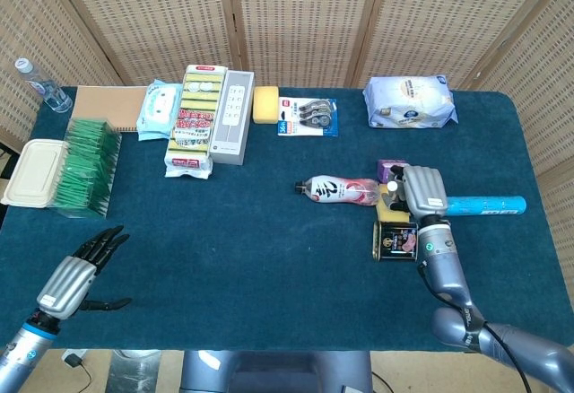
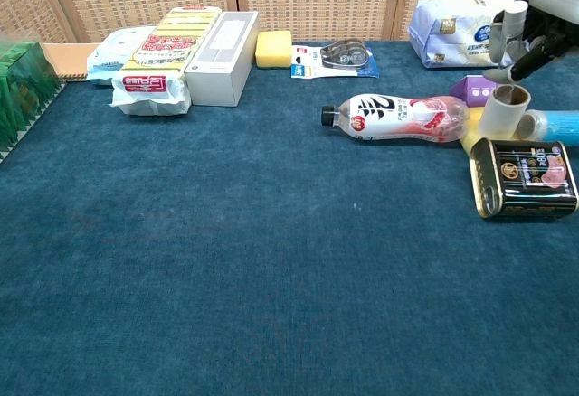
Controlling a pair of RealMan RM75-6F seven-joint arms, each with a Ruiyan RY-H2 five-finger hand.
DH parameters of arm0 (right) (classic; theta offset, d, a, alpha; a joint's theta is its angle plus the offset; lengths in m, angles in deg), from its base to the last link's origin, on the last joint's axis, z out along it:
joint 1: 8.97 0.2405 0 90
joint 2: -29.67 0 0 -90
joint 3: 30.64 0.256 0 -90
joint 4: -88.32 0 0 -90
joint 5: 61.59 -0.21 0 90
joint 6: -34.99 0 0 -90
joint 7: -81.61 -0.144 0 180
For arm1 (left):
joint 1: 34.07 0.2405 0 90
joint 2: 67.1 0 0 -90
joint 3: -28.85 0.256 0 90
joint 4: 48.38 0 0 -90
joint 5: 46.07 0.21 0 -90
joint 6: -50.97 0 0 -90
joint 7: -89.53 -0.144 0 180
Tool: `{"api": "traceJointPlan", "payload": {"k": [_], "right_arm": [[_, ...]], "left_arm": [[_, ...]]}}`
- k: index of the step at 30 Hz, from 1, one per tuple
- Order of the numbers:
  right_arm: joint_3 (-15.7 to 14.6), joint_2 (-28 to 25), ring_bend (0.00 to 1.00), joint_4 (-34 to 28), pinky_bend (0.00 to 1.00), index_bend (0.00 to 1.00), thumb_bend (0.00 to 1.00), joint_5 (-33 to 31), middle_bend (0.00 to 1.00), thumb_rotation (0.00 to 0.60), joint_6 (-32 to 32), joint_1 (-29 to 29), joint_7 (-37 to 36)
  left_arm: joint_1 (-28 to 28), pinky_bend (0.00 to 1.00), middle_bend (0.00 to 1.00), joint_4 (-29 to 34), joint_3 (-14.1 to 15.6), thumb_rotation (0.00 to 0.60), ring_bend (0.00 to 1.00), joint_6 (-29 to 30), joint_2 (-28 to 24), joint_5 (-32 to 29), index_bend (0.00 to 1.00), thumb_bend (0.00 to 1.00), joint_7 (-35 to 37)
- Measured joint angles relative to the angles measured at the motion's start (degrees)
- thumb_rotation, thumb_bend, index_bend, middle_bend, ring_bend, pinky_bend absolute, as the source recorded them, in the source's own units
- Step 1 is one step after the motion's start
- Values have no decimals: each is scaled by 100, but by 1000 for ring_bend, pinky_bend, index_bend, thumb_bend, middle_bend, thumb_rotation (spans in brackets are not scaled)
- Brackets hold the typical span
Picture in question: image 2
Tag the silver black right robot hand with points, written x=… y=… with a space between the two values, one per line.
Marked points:
x=549 y=30

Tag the white blue tissue pack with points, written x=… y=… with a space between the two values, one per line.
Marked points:
x=452 y=34

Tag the light blue wrapped roll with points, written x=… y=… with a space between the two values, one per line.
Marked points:
x=558 y=127

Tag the small purple box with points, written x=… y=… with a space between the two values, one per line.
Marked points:
x=472 y=91

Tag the white cardboard core roll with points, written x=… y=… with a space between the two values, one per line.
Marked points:
x=497 y=120

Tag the yellow sponge block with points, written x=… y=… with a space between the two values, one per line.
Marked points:
x=272 y=49
x=472 y=131

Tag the black gold meat can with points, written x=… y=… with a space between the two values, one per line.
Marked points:
x=524 y=179

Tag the pink white drink bottle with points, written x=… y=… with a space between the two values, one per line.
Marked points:
x=398 y=118

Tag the correction tape blister pack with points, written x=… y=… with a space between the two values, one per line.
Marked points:
x=335 y=59

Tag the white power strip box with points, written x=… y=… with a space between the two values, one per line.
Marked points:
x=221 y=61

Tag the blue table cloth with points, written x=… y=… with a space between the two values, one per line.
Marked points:
x=253 y=242

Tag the yellow green sponge multipack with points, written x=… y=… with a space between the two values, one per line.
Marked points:
x=158 y=66

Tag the blue white wet wipes pack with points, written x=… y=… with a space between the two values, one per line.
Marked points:
x=111 y=54

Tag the brown spiral notebook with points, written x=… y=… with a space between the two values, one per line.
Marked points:
x=70 y=59

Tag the clear box of green packets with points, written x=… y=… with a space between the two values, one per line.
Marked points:
x=22 y=97

